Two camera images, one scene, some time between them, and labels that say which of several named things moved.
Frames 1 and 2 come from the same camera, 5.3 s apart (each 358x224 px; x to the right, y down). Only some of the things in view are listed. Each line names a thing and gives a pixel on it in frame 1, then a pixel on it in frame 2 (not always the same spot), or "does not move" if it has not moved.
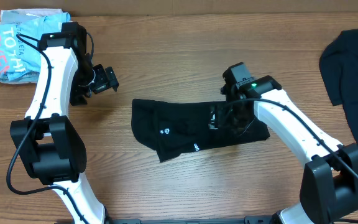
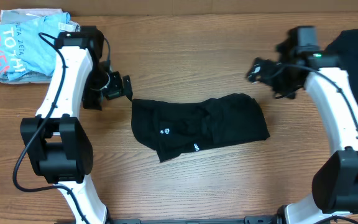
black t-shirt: [173, 127] does not move
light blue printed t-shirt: [15, 46] does not move
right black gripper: [224, 117] -> [266, 72]
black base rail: [259, 219] does not move
